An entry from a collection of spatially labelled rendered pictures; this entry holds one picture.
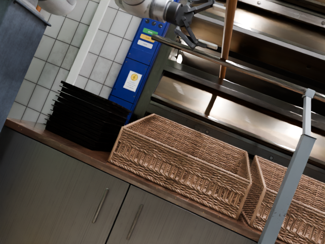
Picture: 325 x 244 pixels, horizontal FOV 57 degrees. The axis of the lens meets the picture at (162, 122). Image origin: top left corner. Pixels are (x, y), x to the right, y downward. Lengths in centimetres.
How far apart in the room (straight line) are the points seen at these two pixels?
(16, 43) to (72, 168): 51
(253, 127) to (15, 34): 120
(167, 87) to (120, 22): 50
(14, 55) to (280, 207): 108
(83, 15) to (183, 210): 134
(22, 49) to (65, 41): 74
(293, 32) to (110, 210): 133
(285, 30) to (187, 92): 63
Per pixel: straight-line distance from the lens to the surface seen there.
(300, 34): 185
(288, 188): 109
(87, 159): 119
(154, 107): 169
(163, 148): 117
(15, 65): 126
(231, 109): 168
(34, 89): 198
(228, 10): 94
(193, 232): 114
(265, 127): 168
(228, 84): 169
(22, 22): 123
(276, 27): 183
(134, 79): 172
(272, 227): 110
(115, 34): 187
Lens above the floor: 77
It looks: 2 degrees up
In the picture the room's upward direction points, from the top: 23 degrees clockwise
